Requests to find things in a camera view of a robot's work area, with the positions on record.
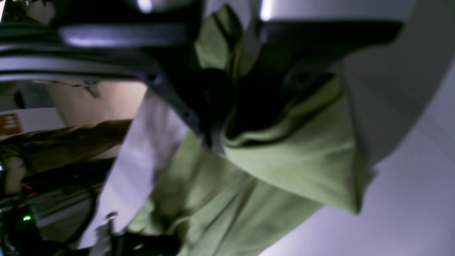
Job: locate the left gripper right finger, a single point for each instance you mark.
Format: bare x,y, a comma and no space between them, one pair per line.
294,60

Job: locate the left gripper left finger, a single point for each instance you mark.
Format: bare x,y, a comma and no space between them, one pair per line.
154,40

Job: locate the green T-shirt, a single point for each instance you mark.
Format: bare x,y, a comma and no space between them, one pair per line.
266,182

